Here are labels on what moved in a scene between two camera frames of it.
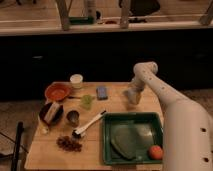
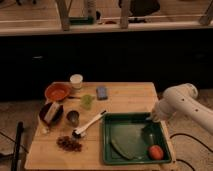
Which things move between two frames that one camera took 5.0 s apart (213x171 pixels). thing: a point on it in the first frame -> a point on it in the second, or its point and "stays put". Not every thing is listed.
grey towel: x=130 y=95 -> x=152 y=134
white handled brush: x=80 y=132 stays put
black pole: x=20 y=126 stays put
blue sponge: x=101 y=93 stays put
